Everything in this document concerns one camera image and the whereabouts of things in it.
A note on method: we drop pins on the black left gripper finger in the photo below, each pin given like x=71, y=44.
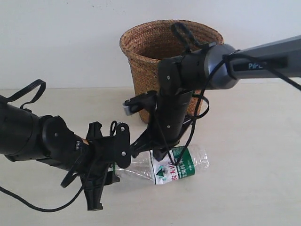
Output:
x=111, y=176
x=93, y=192

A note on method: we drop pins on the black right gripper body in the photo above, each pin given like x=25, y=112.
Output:
x=154, y=137

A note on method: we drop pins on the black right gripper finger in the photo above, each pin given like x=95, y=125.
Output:
x=160, y=153

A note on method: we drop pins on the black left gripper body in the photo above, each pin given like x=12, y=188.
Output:
x=113, y=149

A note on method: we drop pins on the clear plastic bottle green label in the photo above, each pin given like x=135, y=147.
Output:
x=172, y=168

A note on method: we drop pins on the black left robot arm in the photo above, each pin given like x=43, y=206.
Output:
x=25, y=136

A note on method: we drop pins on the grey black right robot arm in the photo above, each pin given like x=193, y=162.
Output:
x=211, y=67

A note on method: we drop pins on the brown woven straw basket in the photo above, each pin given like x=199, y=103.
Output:
x=145, y=45

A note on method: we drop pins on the black wrist camera left gripper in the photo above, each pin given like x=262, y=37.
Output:
x=94, y=131

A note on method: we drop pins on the silver wrist camera right gripper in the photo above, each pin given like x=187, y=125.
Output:
x=145, y=101

